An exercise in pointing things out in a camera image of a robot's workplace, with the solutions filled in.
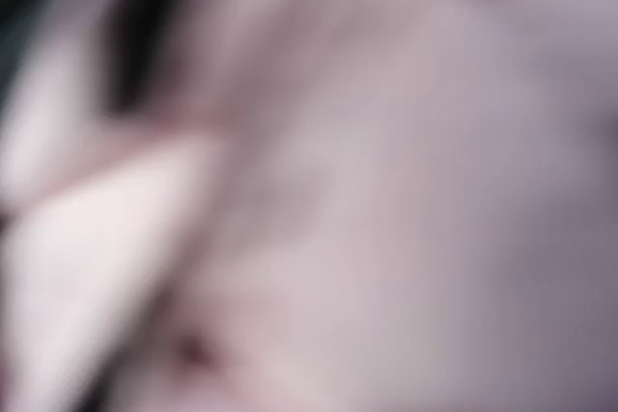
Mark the pink folding umbrella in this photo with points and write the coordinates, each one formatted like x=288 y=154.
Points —
x=312 y=205

